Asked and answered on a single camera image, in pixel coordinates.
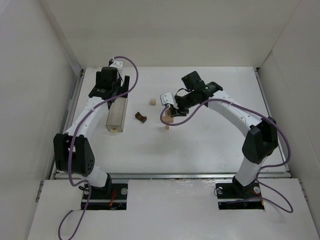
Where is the dark brown notched block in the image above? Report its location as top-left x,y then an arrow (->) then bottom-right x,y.
135,111 -> 147,123

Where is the metal rail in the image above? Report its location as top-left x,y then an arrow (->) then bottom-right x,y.
49,172 -> 291,181

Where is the light wood cube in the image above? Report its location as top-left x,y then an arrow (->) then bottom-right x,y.
150,99 -> 156,106

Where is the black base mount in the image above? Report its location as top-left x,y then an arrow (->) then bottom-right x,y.
214,182 -> 265,210
86,183 -> 128,211

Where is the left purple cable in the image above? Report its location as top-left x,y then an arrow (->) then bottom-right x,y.
58,55 -> 140,240

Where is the clear plastic box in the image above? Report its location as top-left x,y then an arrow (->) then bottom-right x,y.
105,97 -> 128,133

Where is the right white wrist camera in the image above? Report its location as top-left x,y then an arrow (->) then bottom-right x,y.
160,92 -> 177,108

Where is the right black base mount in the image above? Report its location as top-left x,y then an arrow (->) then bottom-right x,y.
214,182 -> 265,210

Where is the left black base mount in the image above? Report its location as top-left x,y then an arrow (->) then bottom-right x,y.
86,183 -> 128,211

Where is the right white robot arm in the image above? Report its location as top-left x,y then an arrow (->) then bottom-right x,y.
160,71 -> 279,194

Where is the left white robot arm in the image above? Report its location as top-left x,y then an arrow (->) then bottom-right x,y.
53,61 -> 130,194

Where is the light wood notched block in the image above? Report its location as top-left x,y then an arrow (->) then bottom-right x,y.
161,116 -> 174,123

